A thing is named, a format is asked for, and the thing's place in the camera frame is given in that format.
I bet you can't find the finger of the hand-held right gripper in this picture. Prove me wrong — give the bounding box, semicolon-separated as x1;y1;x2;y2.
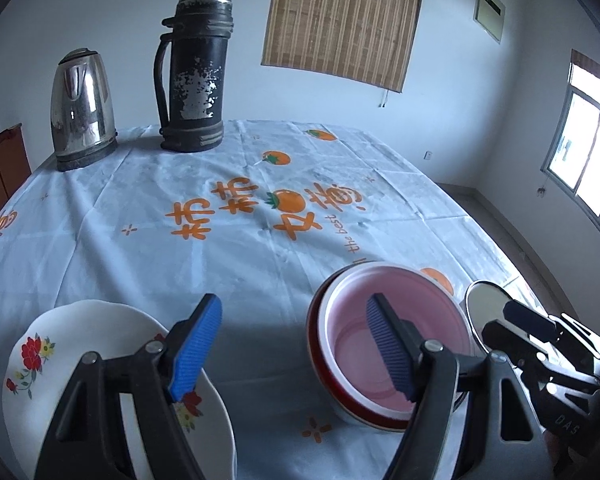
481;321;600;397
504;300;600;361

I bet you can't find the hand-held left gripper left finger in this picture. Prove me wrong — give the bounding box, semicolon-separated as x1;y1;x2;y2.
34;293;224;480

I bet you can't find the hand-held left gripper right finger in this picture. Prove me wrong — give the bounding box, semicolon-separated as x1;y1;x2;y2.
366;293;556;480

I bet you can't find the small round dish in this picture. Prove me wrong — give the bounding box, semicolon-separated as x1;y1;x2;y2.
464;280;536;361

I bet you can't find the red plastic bowl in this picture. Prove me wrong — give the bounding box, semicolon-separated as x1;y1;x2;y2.
318;261;473;418
306;267;473;432

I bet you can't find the small red floral plate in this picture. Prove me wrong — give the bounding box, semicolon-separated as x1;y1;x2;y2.
2;299;237;480

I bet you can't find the light blue printed tablecloth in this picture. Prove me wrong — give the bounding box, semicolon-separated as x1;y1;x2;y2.
0;119;536;480

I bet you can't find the sliding glass window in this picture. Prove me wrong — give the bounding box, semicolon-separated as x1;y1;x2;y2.
540;49;600;233

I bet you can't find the brown wooden sideboard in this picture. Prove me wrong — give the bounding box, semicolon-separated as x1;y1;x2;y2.
0;124;32;233

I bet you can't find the stainless steel electric kettle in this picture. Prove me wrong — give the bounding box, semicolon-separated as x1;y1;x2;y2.
49;48;119;173

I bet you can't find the worn black thermos flask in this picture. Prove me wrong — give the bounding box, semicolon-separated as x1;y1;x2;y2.
153;0;235;153

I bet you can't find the bamboo window blind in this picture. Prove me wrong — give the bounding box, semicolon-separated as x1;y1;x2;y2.
261;0;427;94

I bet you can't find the wall electrical panel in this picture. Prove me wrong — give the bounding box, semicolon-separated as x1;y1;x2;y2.
474;0;507;44

